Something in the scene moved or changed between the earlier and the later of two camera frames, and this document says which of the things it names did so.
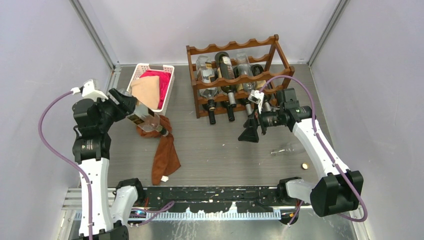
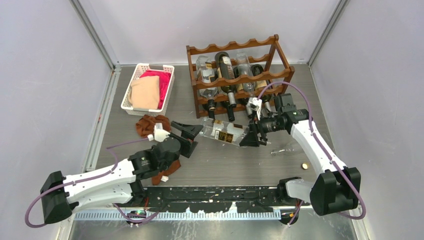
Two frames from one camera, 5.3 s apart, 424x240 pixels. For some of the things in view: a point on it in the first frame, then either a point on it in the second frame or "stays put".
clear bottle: [147, 119] → [224, 131]
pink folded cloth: [164, 79] stays put
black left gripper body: [117, 112] → [186, 139]
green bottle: [223, 58] stays put
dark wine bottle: [245, 102] stays put
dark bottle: [212, 107] stays put
